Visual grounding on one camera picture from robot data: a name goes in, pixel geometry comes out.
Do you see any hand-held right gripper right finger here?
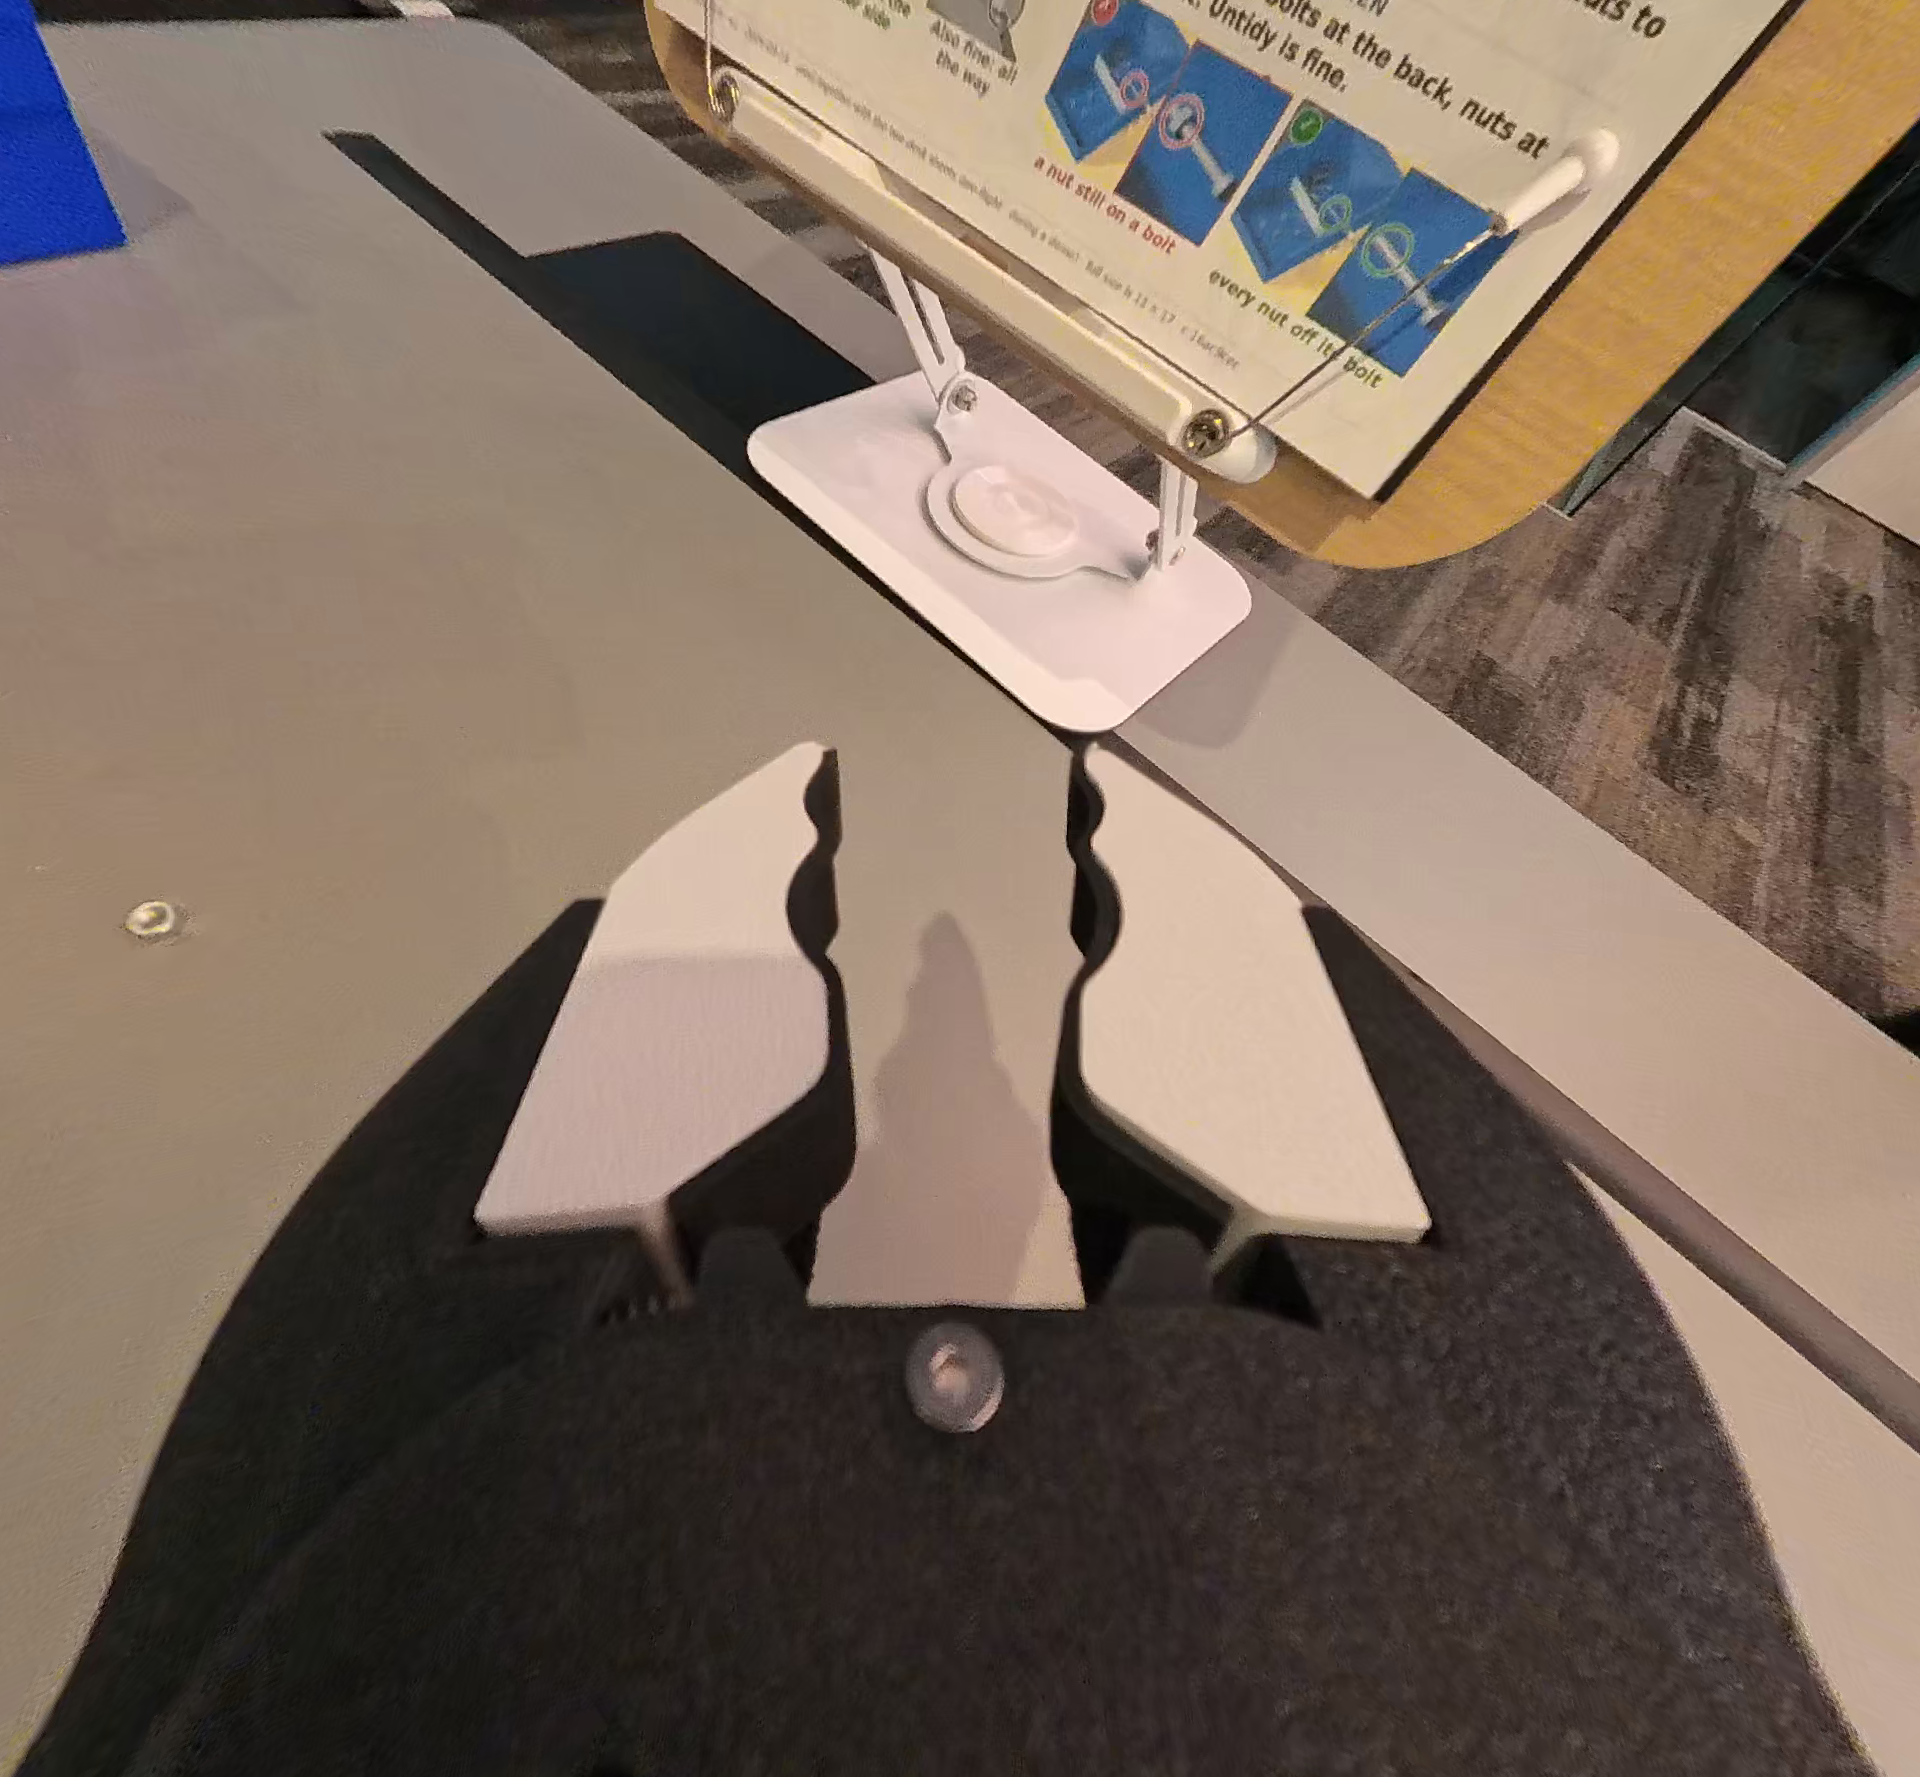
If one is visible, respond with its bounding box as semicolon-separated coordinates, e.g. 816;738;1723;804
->
1052;745;1434;1302

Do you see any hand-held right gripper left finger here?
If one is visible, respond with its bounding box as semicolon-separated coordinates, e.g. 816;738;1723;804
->
474;741;860;1306

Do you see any blue plastic bin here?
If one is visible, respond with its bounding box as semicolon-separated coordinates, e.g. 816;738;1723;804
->
0;0;128;267

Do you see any wooden document stand white base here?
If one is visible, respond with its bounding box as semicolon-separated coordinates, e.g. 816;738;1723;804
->
640;0;1920;733

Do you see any printed instruction sheet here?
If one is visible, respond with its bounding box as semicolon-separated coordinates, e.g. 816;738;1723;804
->
655;0;1907;503

